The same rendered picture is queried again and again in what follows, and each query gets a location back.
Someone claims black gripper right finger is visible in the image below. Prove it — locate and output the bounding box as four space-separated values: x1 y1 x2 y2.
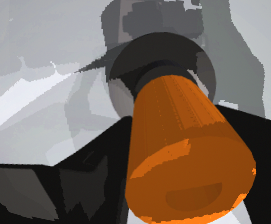
215 104 271 224

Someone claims orange tapered knob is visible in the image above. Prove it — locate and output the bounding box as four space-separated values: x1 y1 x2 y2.
124 75 256 224

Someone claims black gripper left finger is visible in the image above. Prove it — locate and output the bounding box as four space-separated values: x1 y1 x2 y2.
0 116 134 224

